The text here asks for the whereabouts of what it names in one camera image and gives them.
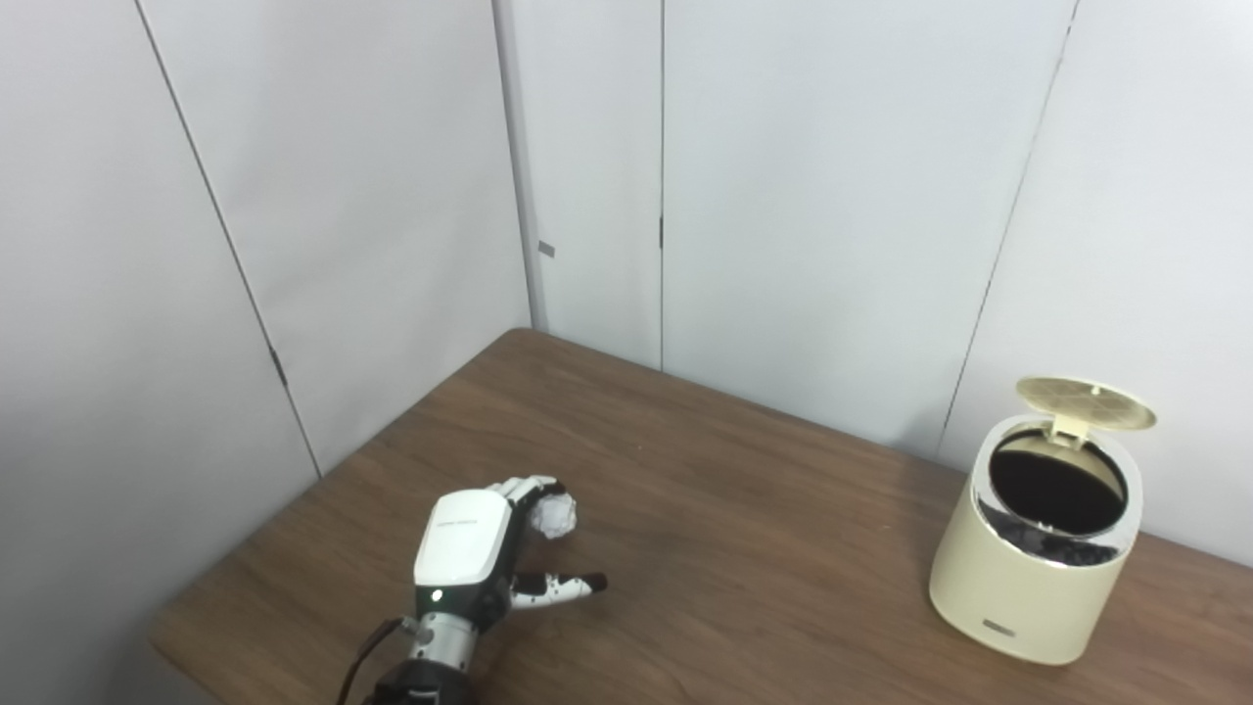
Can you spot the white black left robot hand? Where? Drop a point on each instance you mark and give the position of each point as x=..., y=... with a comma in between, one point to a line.
x=460, y=539

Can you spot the white paper ball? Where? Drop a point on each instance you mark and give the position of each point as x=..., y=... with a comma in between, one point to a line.
x=554, y=517

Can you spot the cream-colored bin with lid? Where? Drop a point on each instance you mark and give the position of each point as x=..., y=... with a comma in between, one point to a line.
x=1018, y=597

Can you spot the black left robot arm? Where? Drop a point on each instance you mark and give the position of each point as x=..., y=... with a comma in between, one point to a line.
x=431, y=676

